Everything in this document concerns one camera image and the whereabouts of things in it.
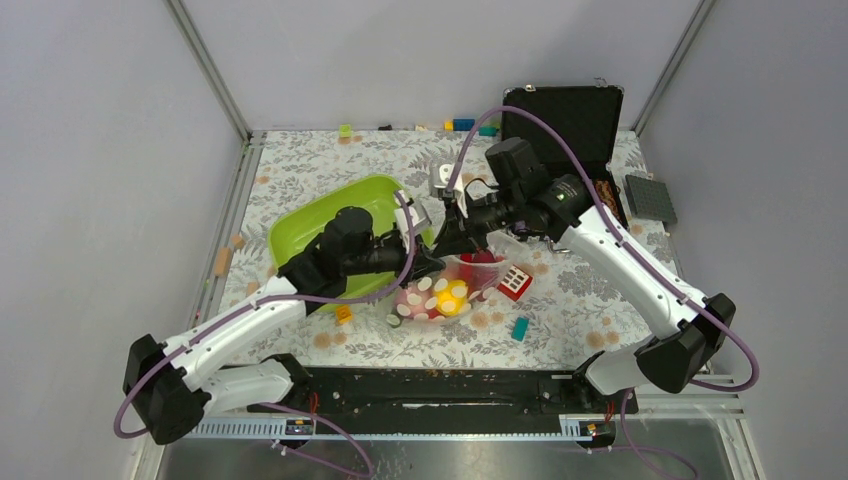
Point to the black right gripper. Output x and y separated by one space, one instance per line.
461 234

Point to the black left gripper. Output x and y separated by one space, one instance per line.
421 264

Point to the purple toy onion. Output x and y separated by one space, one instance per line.
411 301

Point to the green toy cucumber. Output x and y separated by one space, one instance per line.
393 320

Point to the red toy apple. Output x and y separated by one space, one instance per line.
479 257

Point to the yellow toy pear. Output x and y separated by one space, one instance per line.
451 296

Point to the clear zip top bag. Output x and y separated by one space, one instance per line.
482 279

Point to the green plastic tub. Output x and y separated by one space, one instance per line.
318 218

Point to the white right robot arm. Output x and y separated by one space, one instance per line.
687 327

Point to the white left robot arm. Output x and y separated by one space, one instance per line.
174 384

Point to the orange toy block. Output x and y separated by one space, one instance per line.
343 314

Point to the red toy calculator block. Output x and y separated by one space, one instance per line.
515 283

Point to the black poker chip case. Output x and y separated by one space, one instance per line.
586 117

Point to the blue yellow block row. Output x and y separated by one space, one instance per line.
466 124

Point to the grey building baseplate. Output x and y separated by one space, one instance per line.
649 199

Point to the floral table mat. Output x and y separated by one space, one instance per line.
573 311

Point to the teal toy block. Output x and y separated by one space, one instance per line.
519 329

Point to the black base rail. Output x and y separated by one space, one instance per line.
449 401

